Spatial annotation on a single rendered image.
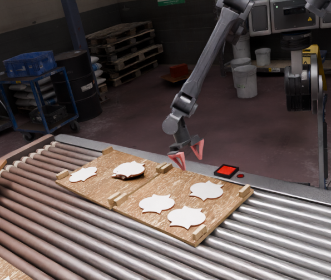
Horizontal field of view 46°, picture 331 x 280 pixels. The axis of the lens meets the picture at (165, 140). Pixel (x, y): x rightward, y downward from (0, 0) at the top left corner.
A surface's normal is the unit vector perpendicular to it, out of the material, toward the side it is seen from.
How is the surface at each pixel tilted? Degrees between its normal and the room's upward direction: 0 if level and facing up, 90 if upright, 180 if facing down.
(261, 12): 90
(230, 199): 0
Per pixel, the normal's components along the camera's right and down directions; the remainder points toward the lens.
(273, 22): -0.31, 0.44
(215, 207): -0.18, -0.90
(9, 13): 0.77, 0.13
